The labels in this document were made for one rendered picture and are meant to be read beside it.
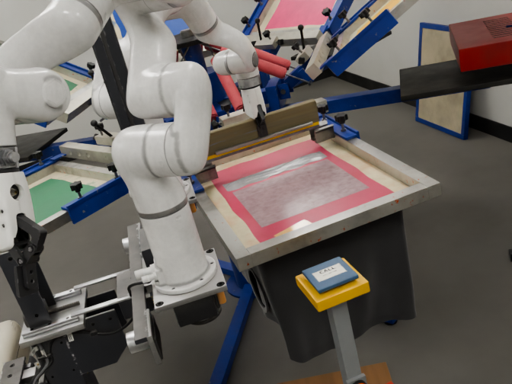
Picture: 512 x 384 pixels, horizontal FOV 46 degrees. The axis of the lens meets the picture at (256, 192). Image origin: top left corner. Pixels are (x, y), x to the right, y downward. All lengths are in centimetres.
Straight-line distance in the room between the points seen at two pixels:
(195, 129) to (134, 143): 11
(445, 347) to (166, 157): 186
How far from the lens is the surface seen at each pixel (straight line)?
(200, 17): 175
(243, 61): 184
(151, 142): 104
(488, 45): 250
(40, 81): 87
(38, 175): 271
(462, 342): 269
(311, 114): 208
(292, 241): 155
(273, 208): 180
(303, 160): 207
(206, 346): 295
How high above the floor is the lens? 173
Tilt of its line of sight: 24 degrees down
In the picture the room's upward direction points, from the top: 15 degrees counter-clockwise
